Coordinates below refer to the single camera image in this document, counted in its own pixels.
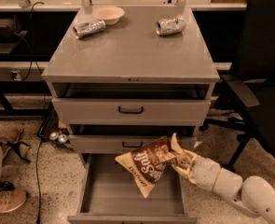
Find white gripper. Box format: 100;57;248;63
172;149;221;191

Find brown sea salt chip bag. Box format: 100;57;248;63
115;133;187;198

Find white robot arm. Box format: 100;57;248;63
172;149;275;224

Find grey bottom drawer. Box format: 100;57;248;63
68;154;197;224

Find grey drawer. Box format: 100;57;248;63
68;154;197;224
52;98;210;126
68;134;198;156

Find grey middle drawer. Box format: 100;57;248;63
68;134;198;156

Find grey drawer cabinet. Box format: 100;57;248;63
43;6;219;148

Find grey top drawer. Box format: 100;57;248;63
52;98;210;126

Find black office chair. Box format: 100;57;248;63
205;0;275;171

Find silver cans on floor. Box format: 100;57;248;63
49;132;69;143

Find silver green can right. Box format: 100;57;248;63
156;17;186;36

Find silver can left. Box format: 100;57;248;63
73;20;106;39

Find beige paper bowl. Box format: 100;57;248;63
92;6;124;25

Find tan sneaker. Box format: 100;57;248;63
0;190;27;214

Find black floor cable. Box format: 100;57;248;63
13;1;49;224

